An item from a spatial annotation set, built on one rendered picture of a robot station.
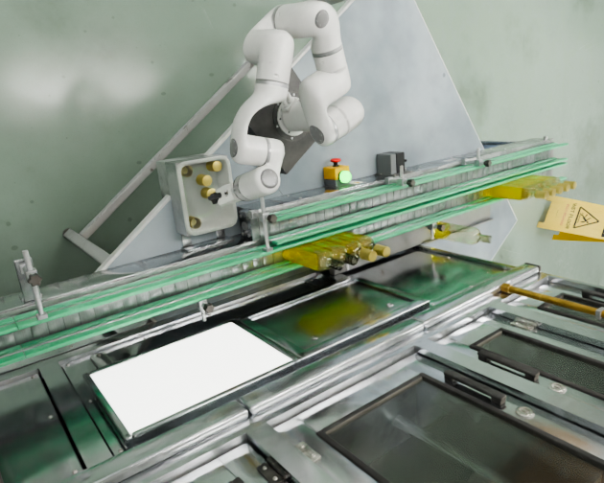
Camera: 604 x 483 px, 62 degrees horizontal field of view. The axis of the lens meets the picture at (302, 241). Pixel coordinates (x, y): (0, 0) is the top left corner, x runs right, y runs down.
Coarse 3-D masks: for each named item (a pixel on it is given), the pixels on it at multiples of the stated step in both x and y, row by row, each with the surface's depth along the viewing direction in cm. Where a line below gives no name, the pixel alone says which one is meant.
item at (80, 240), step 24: (312, 0) 230; (336, 0) 218; (240, 72) 221; (216, 96) 217; (192, 120) 212; (168, 144) 209; (144, 168) 205; (120, 192) 202; (96, 216) 199; (72, 240) 194
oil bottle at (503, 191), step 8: (504, 184) 222; (512, 184) 220; (488, 192) 226; (496, 192) 223; (504, 192) 219; (512, 192) 216; (520, 192) 213; (528, 192) 212; (536, 192) 209; (544, 192) 207
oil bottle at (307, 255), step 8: (296, 248) 160; (304, 248) 159; (312, 248) 158; (320, 248) 157; (288, 256) 165; (296, 256) 161; (304, 256) 157; (312, 256) 154; (320, 256) 151; (328, 256) 152; (304, 264) 158; (312, 264) 155; (320, 264) 152
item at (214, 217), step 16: (192, 160) 148; (208, 160) 150; (224, 160) 154; (192, 176) 156; (224, 176) 157; (192, 192) 157; (192, 208) 158; (208, 208) 161; (224, 208) 162; (208, 224) 158; (224, 224) 158
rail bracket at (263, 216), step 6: (264, 204) 150; (252, 210) 156; (258, 210) 156; (264, 210) 151; (252, 216) 155; (258, 216) 153; (264, 216) 150; (270, 216) 147; (264, 222) 152; (270, 222) 148; (264, 228) 152
